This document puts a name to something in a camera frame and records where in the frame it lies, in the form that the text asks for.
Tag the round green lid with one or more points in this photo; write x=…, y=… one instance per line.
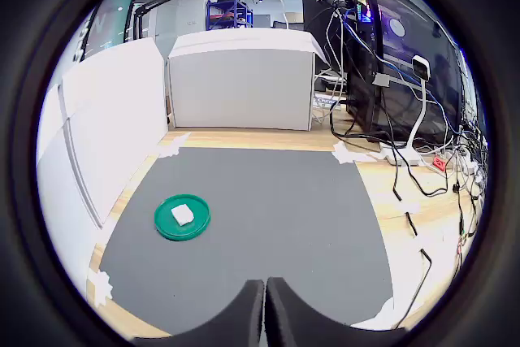
x=199, y=227

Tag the small white plastic terminal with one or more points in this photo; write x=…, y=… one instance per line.
x=182, y=214

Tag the small red object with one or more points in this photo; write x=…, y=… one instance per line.
x=439, y=163

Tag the teal banner sign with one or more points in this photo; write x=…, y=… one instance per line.
x=109, y=18

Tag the white partition box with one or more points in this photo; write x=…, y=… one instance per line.
x=122, y=111
x=243, y=87
x=61, y=160

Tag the white tape piece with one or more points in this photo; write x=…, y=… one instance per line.
x=345, y=155
x=411, y=207
x=172, y=148
x=419, y=242
x=101, y=286

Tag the white camera on stand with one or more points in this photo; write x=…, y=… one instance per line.
x=423, y=95

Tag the black computer case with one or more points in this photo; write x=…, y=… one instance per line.
x=443, y=91

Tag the blue shelf rack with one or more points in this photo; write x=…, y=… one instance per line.
x=227, y=18

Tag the white power strip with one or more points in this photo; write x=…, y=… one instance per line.
x=410, y=157

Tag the dark grey mat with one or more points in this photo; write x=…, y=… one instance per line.
x=264, y=221

